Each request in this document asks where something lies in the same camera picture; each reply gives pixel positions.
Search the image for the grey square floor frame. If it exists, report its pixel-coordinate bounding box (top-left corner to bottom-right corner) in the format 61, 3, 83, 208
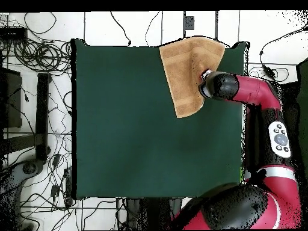
182, 10, 219, 40

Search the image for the black cable with plug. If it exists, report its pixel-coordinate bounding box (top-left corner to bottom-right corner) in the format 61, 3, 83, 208
109, 11, 132, 47

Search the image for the dark rectangular box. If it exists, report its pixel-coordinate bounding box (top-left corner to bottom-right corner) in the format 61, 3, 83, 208
280, 81, 300, 145
0, 67, 23, 129

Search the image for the tan terry towel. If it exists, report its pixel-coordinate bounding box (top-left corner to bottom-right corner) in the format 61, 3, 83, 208
158, 36, 226, 119

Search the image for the coiled black cable bundle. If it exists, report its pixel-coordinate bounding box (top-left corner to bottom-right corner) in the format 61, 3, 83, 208
13, 39, 72, 73

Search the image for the black power strip with plugs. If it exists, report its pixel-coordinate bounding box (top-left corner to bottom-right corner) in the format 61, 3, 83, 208
64, 168, 73, 207

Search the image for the thin black cable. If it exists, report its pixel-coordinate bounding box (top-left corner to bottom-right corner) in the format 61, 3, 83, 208
144, 10, 161, 47

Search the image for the flat black device box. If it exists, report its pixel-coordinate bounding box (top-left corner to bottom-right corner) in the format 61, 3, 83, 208
0, 26, 28, 42

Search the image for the black T-shaped stand base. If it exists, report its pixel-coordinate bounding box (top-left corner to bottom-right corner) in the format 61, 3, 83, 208
2, 72, 52, 161

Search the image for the black stand column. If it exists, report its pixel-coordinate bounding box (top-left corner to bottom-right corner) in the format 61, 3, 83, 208
125, 197, 183, 230

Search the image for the dark green table cloth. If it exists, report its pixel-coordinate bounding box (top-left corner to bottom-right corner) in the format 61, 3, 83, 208
70, 38, 250, 201

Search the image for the black power adapter with cable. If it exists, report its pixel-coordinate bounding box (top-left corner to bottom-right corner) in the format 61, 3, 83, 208
259, 27, 308, 82

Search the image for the small dark grey box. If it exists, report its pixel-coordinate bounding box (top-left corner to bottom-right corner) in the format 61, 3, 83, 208
184, 16, 195, 31

